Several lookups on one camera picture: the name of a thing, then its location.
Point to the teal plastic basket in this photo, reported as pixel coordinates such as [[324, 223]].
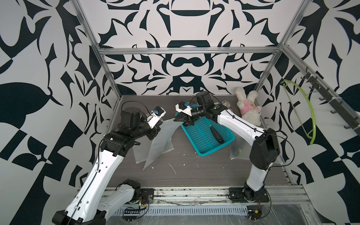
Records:
[[202, 139]]

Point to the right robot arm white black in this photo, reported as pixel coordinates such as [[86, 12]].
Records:
[[245, 130]]

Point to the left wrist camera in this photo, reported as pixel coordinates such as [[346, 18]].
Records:
[[155, 116]]

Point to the aluminium frame rail front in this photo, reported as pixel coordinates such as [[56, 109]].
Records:
[[181, 196]]

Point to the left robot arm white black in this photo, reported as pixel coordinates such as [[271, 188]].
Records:
[[88, 208]]

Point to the green plastic hanger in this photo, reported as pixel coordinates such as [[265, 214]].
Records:
[[311, 134]]

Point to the translucent zip-top bag top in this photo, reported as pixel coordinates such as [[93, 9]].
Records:
[[242, 146]]

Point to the black wall hook rack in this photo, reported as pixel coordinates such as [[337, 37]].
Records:
[[329, 96]]

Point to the translucent zip-top bag bottom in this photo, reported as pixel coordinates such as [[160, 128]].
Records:
[[141, 151]]

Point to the translucent zip-top bag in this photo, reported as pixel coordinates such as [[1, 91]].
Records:
[[141, 151], [242, 146], [157, 148]]

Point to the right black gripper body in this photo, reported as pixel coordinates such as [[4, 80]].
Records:
[[198, 111]]

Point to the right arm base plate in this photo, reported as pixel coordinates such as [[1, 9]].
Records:
[[247, 195]]

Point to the dark eggplant five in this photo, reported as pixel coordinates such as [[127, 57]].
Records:
[[217, 136]]

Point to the white plush bunny pink shirt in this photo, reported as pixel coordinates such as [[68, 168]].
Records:
[[248, 109]]

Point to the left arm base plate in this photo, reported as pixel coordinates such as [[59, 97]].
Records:
[[143, 195]]

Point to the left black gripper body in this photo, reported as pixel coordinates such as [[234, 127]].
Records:
[[144, 130]]

